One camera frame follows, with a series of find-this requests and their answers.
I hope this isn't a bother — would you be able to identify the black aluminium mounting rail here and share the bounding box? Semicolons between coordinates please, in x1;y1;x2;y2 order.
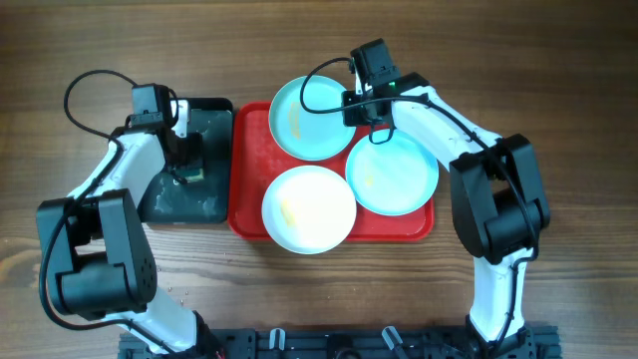
117;325;562;359

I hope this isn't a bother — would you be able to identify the white plate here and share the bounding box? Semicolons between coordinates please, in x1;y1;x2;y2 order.
261;166;357;254

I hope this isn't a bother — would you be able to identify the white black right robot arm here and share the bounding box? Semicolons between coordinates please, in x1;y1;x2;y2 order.
342;73;550;357

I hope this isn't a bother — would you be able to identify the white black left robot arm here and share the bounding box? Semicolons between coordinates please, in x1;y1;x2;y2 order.
36;127;224;358

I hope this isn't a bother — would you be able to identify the green yellow scrub sponge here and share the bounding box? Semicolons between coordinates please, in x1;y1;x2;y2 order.
181;168;204;182

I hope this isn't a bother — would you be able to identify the red plastic serving tray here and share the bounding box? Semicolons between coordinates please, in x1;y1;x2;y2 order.
227;102;435;242

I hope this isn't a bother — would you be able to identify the light blue plate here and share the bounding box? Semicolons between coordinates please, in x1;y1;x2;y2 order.
268;76;356;162
345;129;440;216

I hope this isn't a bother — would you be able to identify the black soapy water tray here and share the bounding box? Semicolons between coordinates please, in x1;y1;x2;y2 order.
138;98;234;224

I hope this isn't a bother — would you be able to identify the light blue plate top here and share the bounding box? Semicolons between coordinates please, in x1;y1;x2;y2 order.
268;76;356;162

